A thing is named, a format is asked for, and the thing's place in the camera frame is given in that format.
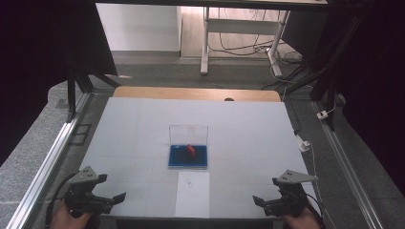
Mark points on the white desk frame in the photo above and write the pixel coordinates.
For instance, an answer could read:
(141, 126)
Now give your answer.
(242, 26)

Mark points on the white paper sheet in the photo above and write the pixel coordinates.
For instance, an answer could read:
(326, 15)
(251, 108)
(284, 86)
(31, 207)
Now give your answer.
(192, 200)

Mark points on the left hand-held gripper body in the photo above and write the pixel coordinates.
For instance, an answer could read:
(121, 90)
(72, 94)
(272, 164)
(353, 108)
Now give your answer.
(84, 197)

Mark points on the aluminium rail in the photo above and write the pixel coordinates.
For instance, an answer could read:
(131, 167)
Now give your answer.
(347, 171)
(47, 162)

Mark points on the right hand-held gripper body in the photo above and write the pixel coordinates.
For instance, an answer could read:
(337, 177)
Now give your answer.
(288, 198)

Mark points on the blue ink pad box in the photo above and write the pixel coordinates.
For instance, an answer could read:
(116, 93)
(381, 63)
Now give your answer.
(187, 159)

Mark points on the person's left hand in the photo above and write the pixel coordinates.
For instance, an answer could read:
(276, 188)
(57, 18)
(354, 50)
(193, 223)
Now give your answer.
(68, 221)

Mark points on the white power adapter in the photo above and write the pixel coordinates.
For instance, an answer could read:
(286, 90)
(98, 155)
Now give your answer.
(303, 145)

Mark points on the black curtain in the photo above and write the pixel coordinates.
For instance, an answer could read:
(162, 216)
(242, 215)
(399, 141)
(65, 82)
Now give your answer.
(372, 79)
(38, 57)

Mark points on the person's right hand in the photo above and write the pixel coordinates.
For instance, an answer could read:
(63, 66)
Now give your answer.
(301, 222)

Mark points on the white cabinet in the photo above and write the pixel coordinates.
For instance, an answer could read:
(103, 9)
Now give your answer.
(140, 28)

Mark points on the red stamp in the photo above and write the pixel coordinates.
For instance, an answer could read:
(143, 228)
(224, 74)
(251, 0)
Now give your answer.
(191, 149)

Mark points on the wooden table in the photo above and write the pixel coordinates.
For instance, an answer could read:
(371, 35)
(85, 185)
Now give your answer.
(178, 93)

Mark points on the white table mat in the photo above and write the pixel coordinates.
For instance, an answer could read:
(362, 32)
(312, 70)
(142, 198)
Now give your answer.
(143, 127)

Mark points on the small white plug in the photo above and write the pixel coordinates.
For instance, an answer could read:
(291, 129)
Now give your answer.
(322, 114)

